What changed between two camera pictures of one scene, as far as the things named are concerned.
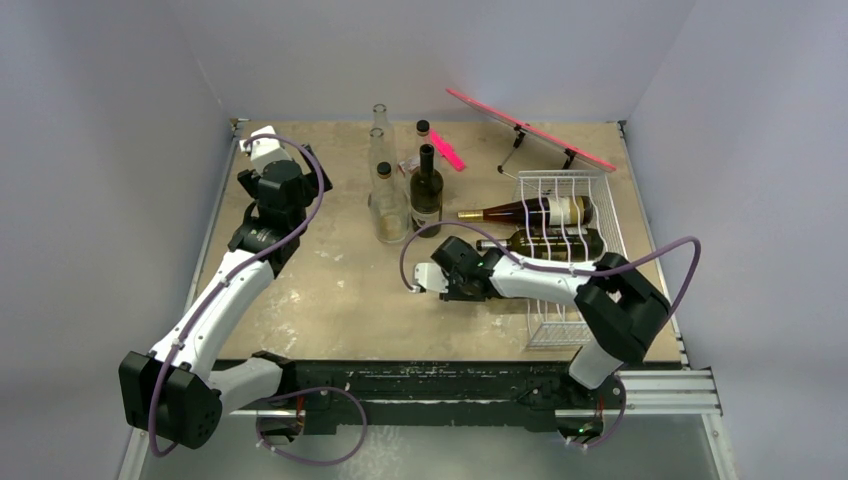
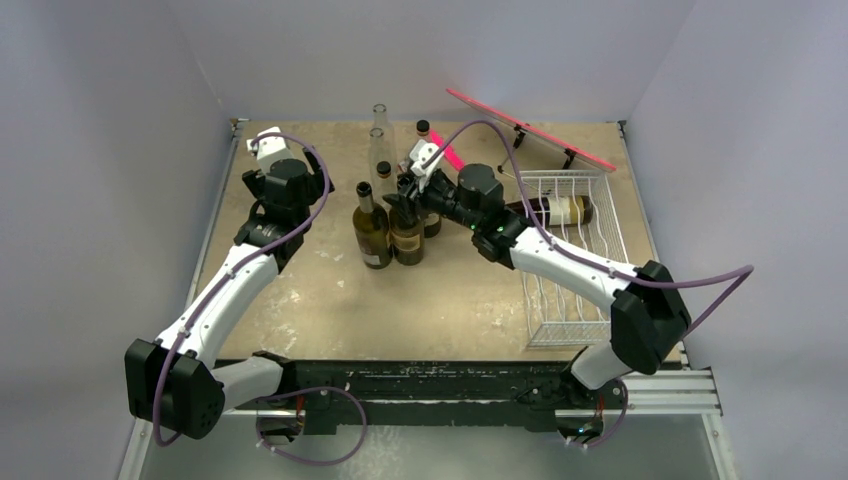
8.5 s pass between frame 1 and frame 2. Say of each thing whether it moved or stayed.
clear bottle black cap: stayed
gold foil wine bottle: stayed
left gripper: stayed
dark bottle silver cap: moved
